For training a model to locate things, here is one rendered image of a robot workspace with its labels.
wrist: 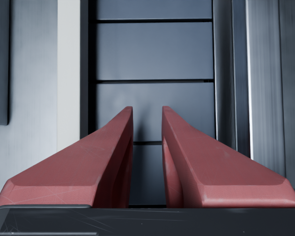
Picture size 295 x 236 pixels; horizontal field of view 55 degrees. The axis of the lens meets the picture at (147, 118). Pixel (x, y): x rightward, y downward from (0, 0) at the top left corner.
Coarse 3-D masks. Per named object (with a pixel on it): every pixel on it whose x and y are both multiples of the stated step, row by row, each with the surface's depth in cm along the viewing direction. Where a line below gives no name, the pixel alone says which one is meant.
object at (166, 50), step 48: (96, 0) 18; (144, 0) 18; (192, 0) 18; (96, 48) 18; (144, 48) 18; (192, 48) 18; (96, 96) 18; (144, 96) 18; (192, 96) 18; (144, 144) 18; (144, 192) 17
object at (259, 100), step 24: (240, 0) 10; (264, 0) 10; (240, 24) 10; (264, 24) 9; (240, 48) 10; (264, 48) 9; (240, 72) 10; (264, 72) 9; (240, 96) 10; (264, 96) 9; (240, 120) 10; (264, 120) 9; (240, 144) 10; (264, 144) 9
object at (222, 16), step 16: (224, 0) 18; (224, 16) 18; (224, 32) 18; (224, 48) 18; (224, 64) 18; (208, 80) 20; (224, 80) 18; (224, 96) 18; (224, 112) 18; (224, 128) 18
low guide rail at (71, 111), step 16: (64, 0) 14; (80, 0) 14; (64, 16) 14; (80, 16) 14; (64, 32) 14; (80, 32) 14; (64, 48) 14; (80, 48) 14; (64, 64) 14; (80, 64) 14; (64, 80) 14; (80, 80) 14; (64, 96) 14; (80, 96) 14; (64, 112) 14; (80, 112) 14; (64, 128) 14; (80, 128) 14; (64, 144) 14
